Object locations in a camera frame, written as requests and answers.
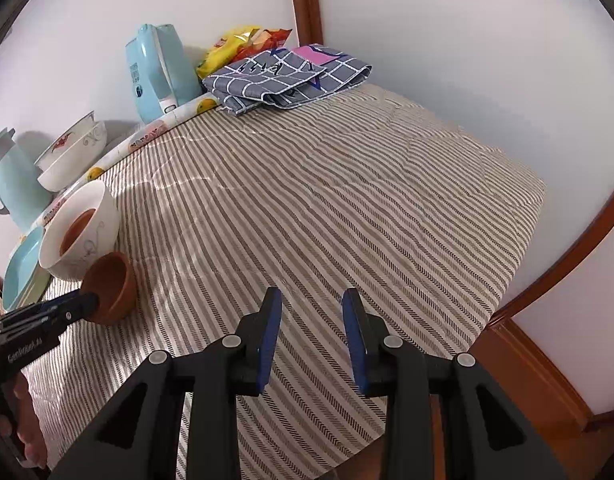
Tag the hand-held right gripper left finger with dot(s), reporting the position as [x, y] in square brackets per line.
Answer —
[269, 345]

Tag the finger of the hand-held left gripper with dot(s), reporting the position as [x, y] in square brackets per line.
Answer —
[72, 302]
[69, 319]

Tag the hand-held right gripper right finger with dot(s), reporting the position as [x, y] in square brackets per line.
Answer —
[354, 345]

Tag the green plate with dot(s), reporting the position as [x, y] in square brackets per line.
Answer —
[38, 286]

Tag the small brown bowl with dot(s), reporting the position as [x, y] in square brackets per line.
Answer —
[77, 230]
[114, 285]

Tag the blue plate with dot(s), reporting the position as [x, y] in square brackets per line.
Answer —
[19, 270]

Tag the white bowl with grey pattern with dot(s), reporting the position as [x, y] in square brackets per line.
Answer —
[101, 240]

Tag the person's left hand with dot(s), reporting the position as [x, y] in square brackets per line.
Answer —
[29, 420]

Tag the light blue thermos jug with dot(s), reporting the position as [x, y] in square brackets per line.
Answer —
[14, 185]

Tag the large white patterned bowl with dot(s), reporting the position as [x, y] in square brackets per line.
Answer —
[84, 162]

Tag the striped blanket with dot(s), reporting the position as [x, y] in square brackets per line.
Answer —
[337, 200]

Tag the white bowl with red print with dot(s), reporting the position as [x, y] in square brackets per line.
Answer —
[62, 142]

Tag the curved wooden trim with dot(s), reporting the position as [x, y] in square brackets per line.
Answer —
[527, 355]

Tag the rolled white printed mat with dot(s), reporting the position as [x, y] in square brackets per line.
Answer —
[187, 110]

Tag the light blue electric kettle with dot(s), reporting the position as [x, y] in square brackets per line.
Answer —
[157, 70]

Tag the grey checked cloth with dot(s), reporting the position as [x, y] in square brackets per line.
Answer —
[267, 85]

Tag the pink paper note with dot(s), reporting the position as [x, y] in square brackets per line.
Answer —
[312, 54]

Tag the yellow chips bag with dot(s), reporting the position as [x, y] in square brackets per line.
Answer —
[227, 47]

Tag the red snack bag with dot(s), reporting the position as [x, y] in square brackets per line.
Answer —
[267, 37]

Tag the wooden door frame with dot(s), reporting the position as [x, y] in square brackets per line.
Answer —
[304, 0]

